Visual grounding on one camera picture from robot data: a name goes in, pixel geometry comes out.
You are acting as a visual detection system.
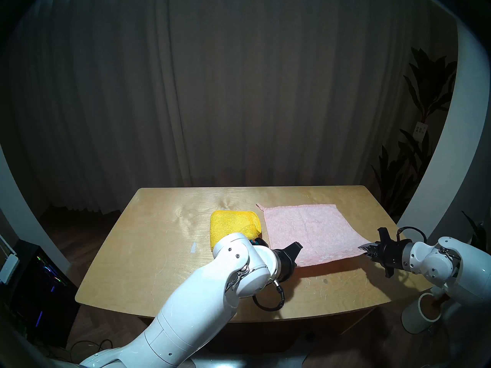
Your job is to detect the white plant pot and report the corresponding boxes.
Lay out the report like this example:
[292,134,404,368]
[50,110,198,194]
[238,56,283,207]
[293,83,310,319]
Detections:
[402,292,442,334]

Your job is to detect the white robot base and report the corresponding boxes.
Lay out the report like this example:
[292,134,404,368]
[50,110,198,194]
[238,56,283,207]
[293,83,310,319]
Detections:
[192,354,307,368]

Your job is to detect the tall dark leafy plant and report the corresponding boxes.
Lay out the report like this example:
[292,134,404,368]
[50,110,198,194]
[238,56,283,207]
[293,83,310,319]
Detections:
[370,46,459,218]

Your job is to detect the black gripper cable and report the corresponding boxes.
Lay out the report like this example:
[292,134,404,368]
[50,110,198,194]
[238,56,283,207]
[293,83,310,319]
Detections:
[396,226,427,244]
[252,278,286,312]

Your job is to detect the black floor cables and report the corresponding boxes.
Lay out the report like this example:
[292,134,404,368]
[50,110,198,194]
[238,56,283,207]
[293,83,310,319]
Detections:
[69,338,114,362]

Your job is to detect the grey pleated curtain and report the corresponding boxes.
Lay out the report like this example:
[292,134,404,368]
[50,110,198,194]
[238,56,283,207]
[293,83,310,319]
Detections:
[0,0,461,218]

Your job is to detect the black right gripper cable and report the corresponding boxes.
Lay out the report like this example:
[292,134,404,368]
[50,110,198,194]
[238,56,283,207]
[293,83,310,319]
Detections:
[396,226,427,244]

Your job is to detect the pink terry towel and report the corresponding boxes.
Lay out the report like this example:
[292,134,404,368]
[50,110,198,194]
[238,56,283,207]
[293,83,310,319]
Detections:
[256,203,369,267]

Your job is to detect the black computer tower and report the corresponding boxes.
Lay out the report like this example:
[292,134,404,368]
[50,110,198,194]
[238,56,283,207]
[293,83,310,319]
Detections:
[8,239,79,348]

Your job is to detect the white wall device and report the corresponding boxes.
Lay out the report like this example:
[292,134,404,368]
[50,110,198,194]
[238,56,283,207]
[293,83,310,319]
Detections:
[0,233,20,285]

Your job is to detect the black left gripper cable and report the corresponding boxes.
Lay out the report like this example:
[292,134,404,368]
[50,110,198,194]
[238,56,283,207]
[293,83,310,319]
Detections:
[252,278,286,312]

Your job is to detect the yellow terry towel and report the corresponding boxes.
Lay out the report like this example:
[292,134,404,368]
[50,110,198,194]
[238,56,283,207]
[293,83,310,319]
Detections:
[210,210,262,252]

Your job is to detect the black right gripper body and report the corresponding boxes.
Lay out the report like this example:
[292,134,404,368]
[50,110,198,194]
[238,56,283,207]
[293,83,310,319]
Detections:
[369,227,406,278]

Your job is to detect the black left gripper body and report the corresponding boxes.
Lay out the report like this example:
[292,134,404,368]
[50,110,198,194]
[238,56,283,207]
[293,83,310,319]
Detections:
[269,241,303,283]

